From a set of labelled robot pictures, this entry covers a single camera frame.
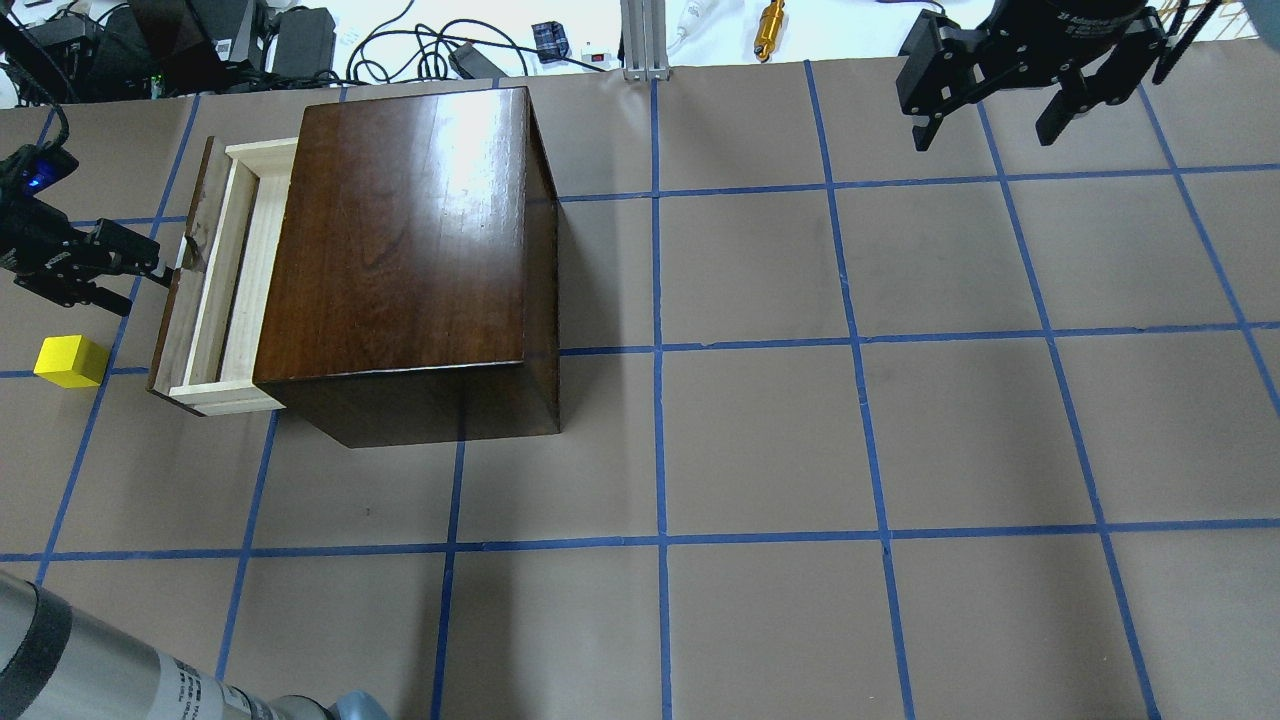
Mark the light wood drawer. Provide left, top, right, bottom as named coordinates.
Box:
left=147, top=137, right=298, bottom=416

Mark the dark wooden drawer cabinet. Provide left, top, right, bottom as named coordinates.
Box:
left=253, top=87, right=561, bottom=448

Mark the black power adapter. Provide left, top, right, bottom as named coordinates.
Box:
left=270, top=6, right=337, bottom=78

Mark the brass cylindrical tool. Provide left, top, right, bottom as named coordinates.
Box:
left=751, top=0, right=785, bottom=63

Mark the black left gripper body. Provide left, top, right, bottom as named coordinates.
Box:
left=1, top=143, right=96, bottom=291

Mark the aluminium frame post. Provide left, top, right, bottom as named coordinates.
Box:
left=620, top=0, right=671, bottom=83

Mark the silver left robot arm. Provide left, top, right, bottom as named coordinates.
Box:
left=1, top=140, right=387, bottom=719

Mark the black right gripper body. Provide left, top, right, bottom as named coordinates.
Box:
left=963, top=1, right=1176, bottom=101

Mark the yellow block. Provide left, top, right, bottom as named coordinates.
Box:
left=33, top=334, right=110, bottom=389

